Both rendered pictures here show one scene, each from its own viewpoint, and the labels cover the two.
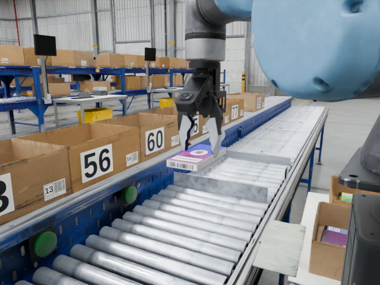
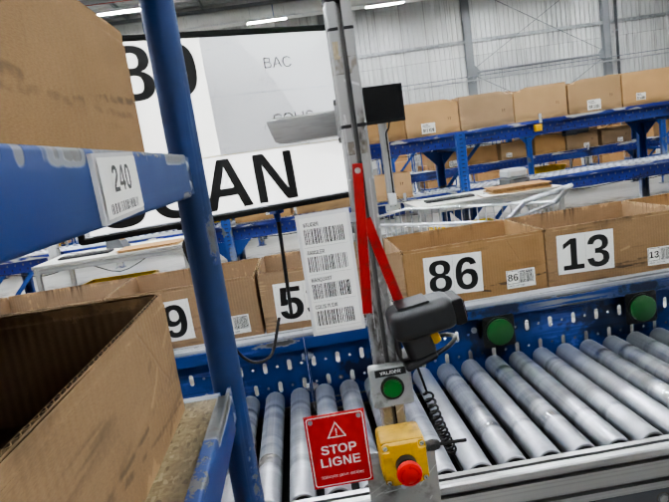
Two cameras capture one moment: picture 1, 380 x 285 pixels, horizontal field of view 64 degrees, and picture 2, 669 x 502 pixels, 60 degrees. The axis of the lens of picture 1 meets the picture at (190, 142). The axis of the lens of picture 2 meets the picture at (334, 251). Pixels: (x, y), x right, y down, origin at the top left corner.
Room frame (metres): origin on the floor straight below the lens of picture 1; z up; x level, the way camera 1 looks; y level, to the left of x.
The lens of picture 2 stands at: (-0.64, -0.47, 1.33)
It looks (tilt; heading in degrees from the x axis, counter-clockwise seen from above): 9 degrees down; 60
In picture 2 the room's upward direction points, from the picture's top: 8 degrees counter-clockwise
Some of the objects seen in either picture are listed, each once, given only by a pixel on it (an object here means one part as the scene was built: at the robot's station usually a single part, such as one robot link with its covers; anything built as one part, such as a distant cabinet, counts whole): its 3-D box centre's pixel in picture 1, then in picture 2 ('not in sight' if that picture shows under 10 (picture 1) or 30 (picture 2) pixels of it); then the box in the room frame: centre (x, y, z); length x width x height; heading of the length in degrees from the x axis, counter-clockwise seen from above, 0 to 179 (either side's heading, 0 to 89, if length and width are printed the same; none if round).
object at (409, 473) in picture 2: not in sight; (407, 469); (-0.18, 0.20, 0.84); 0.04 x 0.04 x 0.04; 63
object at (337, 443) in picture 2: not in sight; (356, 445); (-0.21, 0.30, 0.85); 0.16 x 0.01 x 0.13; 153
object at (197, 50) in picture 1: (203, 52); not in sight; (0.70, -0.03, 1.33); 0.10 x 0.09 x 0.05; 62
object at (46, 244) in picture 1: (46, 244); (643, 308); (0.77, 0.41, 0.81); 0.07 x 0.01 x 0.07; 153
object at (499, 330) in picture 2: not in sight; (500, 332); (0.42, 0.59, 0.81); 0.07 x 0.01 x 0.07; 153
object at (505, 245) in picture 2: not in sight; (460, 262); (0.50, 0.79, 0.96); 0.39 x 0.29 x 0.17; 153
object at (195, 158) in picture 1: (198, 156); not in sight; (0.67, -0.02, 1.10); 0.16 x 0.07 x 0.02; 152
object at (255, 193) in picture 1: (217, 188); not in sight; (1.31, -0.13, 0.76); 0.46 x 0.01 x 0.09; 63
